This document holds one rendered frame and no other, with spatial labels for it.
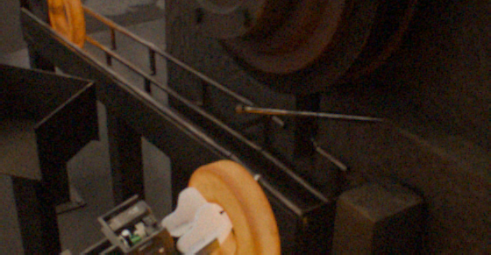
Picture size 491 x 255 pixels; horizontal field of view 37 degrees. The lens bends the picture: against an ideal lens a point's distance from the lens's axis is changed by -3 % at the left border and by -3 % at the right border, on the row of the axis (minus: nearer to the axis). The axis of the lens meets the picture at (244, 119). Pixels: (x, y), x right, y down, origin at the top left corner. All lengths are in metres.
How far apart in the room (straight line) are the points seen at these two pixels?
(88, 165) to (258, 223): 1.80
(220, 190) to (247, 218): 0.06
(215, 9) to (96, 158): 1.67
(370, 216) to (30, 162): 0.74
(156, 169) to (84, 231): 0.40
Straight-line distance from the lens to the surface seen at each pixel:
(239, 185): 0.84
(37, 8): 2.17
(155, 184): 2.47
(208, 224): 0.85
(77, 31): 1.86
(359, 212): 0.99
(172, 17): 1.53
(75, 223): 2.32
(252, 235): 0.83
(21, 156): 1.51
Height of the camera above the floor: 1.37
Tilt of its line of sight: 29 degrees down
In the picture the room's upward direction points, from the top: 1 degrees clockwise
